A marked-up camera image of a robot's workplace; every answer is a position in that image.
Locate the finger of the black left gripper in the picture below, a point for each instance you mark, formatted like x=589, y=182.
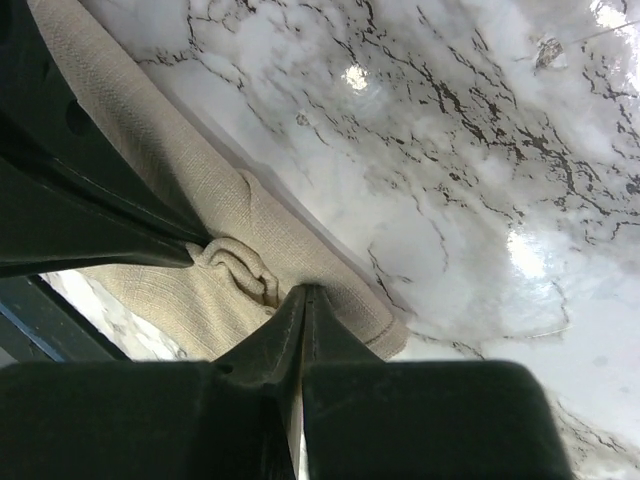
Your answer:
x=45, y=229
x=47, y=134

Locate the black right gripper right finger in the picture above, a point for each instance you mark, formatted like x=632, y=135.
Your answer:
x=449, y=419

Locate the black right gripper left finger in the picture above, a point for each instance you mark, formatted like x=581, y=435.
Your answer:
x=234, y=418

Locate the beige cloth napkin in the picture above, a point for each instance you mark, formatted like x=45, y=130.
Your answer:
x=254, y=251

